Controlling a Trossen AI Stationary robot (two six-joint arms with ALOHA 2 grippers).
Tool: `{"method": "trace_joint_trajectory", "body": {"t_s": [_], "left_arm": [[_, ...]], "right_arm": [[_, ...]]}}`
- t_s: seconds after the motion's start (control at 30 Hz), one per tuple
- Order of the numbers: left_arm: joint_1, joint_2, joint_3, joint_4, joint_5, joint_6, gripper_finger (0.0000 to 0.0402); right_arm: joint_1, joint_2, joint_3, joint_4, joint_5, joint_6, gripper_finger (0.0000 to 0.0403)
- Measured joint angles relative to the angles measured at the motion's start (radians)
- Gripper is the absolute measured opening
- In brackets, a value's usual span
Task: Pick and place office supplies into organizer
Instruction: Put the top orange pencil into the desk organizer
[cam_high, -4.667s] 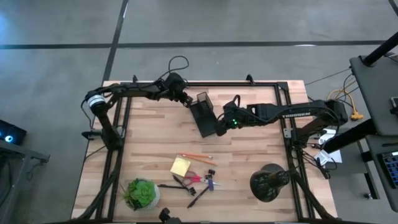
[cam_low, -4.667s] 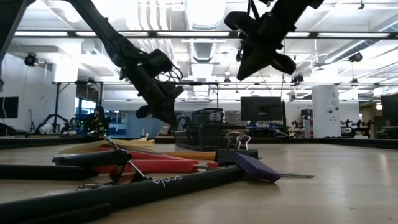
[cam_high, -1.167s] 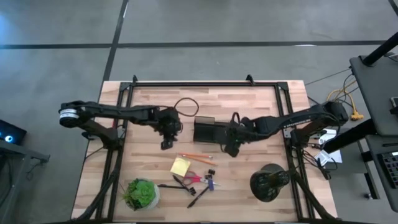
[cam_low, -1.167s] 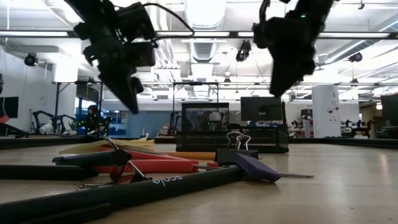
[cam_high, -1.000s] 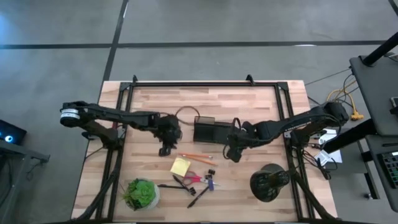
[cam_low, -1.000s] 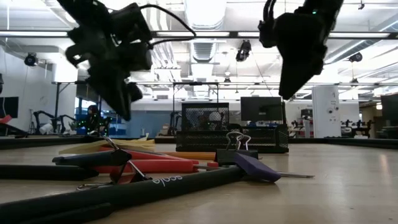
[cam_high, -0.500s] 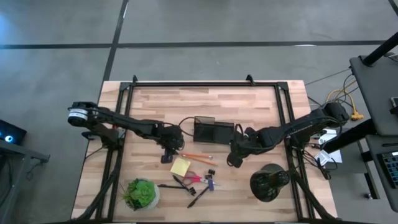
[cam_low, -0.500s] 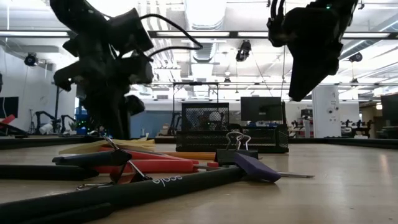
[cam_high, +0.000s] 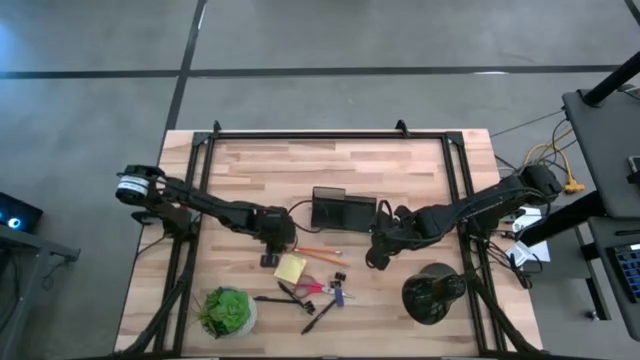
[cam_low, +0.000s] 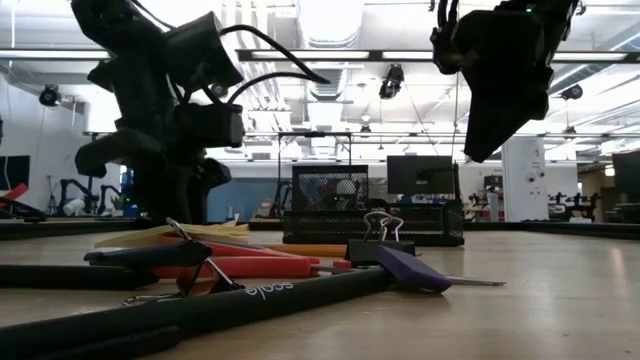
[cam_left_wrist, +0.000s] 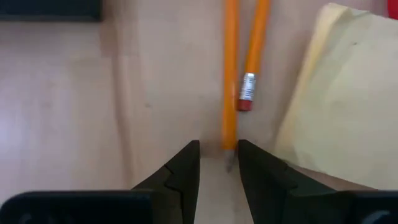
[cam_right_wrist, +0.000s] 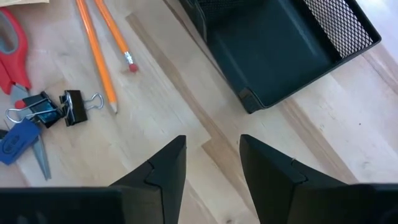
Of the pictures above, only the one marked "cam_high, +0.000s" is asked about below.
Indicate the phone on cart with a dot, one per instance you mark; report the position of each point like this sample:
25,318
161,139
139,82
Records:
635,164

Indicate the black pen with scale print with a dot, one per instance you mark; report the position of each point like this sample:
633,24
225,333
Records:
317,318

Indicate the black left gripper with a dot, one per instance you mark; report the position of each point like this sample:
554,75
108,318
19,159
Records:
275,227

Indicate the black device with blue light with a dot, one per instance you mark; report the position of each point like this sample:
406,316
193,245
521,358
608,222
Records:
15,215

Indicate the black diagonal beam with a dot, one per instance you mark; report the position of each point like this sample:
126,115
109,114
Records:
560,220

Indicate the black binder clip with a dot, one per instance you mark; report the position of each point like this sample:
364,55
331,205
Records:
335,284
340,275
308,306

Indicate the black round pole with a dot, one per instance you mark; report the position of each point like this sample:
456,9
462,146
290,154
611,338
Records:
612,82

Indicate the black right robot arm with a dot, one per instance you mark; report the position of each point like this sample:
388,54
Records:
490,202

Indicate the black desk lamp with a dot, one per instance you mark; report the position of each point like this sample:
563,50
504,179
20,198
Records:
430,295

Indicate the keyboard with blue keys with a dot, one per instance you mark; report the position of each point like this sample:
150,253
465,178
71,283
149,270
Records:
627,270

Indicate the black table rig frame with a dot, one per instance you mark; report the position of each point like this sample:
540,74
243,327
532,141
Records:
325,135

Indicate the black mesh desk organizer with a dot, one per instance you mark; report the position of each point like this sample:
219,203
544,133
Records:
350,215

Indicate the yellow sticky note pad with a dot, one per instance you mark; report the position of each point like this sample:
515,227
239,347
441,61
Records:
290,269

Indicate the grey side desk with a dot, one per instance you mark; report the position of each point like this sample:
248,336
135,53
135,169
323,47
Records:
607,300

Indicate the green potted succulent plant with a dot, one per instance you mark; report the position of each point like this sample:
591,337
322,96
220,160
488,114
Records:
227,310

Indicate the purple eraser block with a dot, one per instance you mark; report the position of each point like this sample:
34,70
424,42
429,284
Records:
340,298

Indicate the grey metal stand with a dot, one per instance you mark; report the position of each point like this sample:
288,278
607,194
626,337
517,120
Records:
30,245

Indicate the grey cart top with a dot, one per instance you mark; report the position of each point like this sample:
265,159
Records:
605,150

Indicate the plain black pen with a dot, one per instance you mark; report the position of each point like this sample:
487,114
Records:
289,292
275,300

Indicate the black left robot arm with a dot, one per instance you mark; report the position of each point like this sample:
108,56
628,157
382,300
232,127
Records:
200,202

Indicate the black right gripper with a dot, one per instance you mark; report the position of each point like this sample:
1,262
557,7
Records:
412,227

